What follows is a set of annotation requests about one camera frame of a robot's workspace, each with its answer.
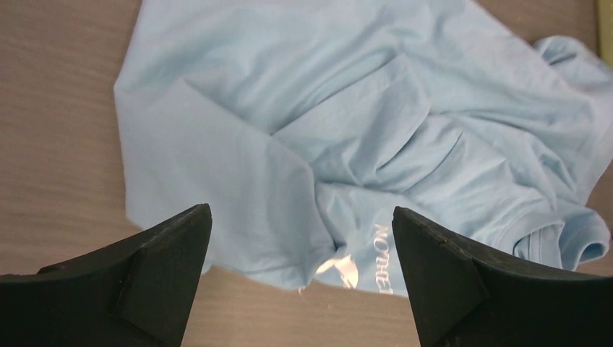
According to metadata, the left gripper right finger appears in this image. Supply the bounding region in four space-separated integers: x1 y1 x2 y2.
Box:
392 207 612 346

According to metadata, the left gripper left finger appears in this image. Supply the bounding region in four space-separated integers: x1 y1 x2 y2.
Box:
1 204 212 346

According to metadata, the light blue printed t-shirt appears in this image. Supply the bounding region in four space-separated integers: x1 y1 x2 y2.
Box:
114 1 612 296

